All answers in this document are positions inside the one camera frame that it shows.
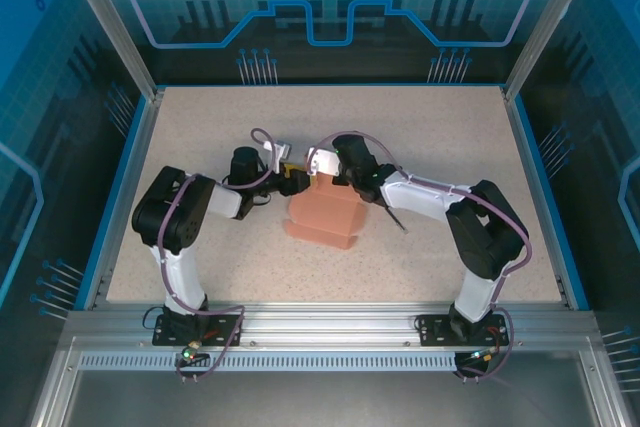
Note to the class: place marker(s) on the thin black rod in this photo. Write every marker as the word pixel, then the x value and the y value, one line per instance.
pixel 397 222

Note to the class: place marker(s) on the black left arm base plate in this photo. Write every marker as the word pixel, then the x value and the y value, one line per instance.
pixel 225 334

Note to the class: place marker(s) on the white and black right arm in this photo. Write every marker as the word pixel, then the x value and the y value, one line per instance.
pixel 475 292

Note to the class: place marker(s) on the blue circuit-print enclosure panel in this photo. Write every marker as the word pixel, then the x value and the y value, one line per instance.
pixel 600 122
pixel 45 122

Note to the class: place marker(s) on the wide aluminium extrusion rail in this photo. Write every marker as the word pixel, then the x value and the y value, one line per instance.
pixel 325 322

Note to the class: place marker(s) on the slim aluminium table-edge rail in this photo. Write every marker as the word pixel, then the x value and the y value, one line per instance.
pixel 131 187

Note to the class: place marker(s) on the brown cardboard box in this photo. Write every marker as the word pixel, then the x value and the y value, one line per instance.
pixel 325 217

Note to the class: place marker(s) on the small connector with green light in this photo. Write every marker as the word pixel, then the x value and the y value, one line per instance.
pixel 191 351
pixel 484 354

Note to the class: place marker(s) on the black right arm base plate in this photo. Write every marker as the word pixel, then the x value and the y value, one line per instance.
pixel 435 329

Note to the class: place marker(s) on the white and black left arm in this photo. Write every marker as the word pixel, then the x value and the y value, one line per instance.
pixel 175 267

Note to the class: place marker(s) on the aluminium upright post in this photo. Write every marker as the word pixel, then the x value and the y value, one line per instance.
pixel 110 22
pixel 550 22

